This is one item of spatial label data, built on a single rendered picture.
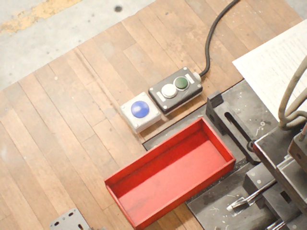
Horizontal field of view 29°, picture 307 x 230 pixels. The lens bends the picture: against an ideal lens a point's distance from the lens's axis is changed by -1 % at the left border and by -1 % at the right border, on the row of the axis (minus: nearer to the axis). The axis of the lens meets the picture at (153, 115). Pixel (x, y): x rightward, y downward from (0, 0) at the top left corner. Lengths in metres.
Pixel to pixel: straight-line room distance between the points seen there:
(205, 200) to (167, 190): 0.08
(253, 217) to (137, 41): 0.50
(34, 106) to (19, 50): 1.18
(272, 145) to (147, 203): 0.33
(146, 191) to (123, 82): 0.27
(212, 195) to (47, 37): 1.45
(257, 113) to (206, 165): 0.17
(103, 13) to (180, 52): 1.20
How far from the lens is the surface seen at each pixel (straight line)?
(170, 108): 1.31
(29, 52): 2.52
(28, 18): 2.61
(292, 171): 1.00
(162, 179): 1.27
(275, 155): 1.05
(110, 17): 2.55
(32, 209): 1.29
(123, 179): 1.27
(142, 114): 1.29
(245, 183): 1.24
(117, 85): 1.37
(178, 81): 1.32
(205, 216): 1.25
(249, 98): 1.36
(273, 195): 1.19
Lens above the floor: 2.11
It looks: 66 degrees down
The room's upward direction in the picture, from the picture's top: 5 degrees counter-clockwise
